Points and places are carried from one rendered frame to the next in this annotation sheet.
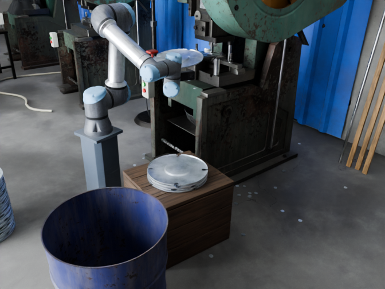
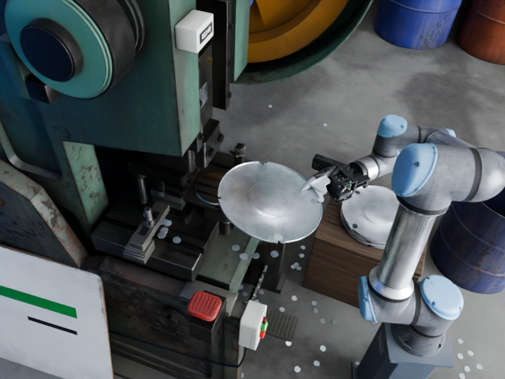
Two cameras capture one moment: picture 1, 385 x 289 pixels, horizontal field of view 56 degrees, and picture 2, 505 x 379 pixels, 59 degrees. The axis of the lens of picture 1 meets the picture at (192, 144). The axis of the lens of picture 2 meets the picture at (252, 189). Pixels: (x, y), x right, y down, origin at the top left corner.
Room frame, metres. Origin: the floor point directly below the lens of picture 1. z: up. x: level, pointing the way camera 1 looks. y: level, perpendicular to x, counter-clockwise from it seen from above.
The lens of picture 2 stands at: (2.55, 0.75, 1.68)
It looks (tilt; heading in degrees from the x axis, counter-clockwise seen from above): 46 degrees down; 236
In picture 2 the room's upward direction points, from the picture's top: 4 degrees clockwise
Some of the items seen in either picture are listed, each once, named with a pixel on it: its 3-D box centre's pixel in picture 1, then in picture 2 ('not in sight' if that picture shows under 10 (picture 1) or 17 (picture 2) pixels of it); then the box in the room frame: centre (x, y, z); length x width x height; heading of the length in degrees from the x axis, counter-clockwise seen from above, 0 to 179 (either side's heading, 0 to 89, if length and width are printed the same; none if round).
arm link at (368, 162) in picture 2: not in sight; (363, 171); (1.71, 0.11, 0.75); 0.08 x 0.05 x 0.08; 91
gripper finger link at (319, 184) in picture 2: not in sight; (317, 186); (1.89, 0.11, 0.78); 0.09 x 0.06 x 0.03; 1
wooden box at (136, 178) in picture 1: (177, 204); (367, 246); (1.48, 0.07, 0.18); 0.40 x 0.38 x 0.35; 126
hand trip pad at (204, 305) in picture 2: (152, 56); (204, 312); (2.33, 0.27, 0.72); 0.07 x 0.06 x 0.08; 129
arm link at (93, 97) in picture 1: (96, 101); (433, 304); (1.76, 0.51, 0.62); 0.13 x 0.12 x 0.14; 144
